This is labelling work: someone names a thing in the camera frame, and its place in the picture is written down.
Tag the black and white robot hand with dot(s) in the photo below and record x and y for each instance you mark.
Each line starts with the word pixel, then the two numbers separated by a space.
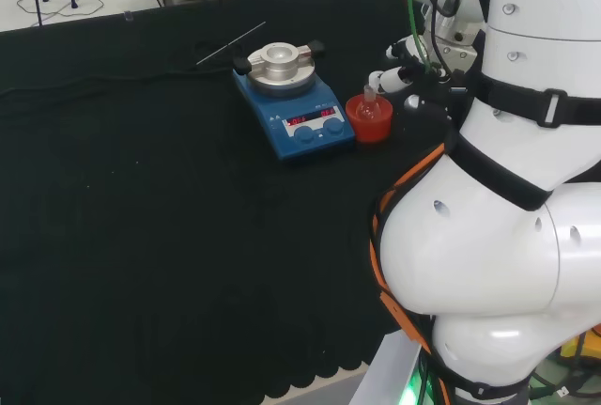
pixel 429 90

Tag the clear round-bottom glass flask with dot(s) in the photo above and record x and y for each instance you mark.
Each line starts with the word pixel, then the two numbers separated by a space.
pixel 367 109

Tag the red round flask holder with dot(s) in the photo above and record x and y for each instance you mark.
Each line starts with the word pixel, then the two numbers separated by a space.
pixel 373 131

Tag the heater with blue base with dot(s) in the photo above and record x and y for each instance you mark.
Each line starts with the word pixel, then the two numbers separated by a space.
pixel 300 109

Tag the thin metal probe rod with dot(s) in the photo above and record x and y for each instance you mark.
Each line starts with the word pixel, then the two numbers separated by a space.
pixel 230 43

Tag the black bench cloth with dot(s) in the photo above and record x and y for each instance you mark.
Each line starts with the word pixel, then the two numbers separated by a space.
pixel 164 212

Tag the yellow stop button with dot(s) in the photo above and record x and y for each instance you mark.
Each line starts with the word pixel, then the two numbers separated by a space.
pixel 582 346

